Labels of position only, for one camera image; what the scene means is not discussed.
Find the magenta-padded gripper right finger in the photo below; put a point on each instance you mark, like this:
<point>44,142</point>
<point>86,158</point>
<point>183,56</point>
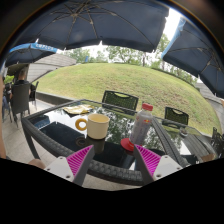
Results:
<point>149,160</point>

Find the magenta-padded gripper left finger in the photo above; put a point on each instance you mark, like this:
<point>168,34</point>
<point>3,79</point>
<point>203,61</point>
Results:
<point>80,159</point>

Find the red-capped drink bottle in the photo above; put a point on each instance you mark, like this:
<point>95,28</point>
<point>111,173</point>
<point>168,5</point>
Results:
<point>141,126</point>

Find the flat round red coaster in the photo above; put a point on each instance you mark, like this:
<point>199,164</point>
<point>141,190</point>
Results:
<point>126,145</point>

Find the small round ashtray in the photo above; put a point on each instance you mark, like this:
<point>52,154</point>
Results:
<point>183,132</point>

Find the yellow snack packet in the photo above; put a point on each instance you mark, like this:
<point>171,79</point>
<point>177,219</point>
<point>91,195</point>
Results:
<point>78,109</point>

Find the dark wicker chair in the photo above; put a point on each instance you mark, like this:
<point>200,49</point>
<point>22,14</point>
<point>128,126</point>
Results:
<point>120,101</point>
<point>217,141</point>
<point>20,100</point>
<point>176,116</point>

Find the navy umbrella with blue edge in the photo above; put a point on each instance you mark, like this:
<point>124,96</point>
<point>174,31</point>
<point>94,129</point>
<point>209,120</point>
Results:
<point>200,63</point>

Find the navy umbrella with lettered band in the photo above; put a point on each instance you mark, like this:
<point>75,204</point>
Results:
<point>30,53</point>

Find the large navy patio umbrella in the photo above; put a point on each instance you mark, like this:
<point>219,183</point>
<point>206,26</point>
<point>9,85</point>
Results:
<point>93,23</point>

